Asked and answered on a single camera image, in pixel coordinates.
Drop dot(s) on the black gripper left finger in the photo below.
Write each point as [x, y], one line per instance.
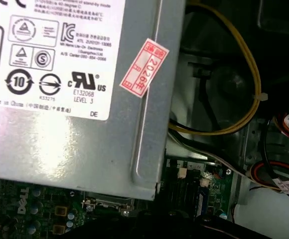
[159, 226]

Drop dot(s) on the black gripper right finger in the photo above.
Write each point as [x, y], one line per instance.
[234, 231]

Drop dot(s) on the metal socket cover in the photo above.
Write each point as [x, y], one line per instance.
[109, 201]

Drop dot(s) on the black RAM slot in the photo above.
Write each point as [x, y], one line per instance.
[193, 196]
[183, 194]

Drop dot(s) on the grey power supply unit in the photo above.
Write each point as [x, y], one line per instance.
[84, 149]

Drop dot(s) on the white zip tie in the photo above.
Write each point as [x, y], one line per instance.
[261, 96]

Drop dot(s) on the black PC case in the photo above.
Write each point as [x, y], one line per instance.
[221, 82]

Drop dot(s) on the red pink sticker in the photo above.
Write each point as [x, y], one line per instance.
[144, 67]

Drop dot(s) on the green motherboard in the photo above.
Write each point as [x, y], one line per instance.
[0, 204]

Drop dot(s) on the white power supply label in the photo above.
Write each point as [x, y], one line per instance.
[72, 25]

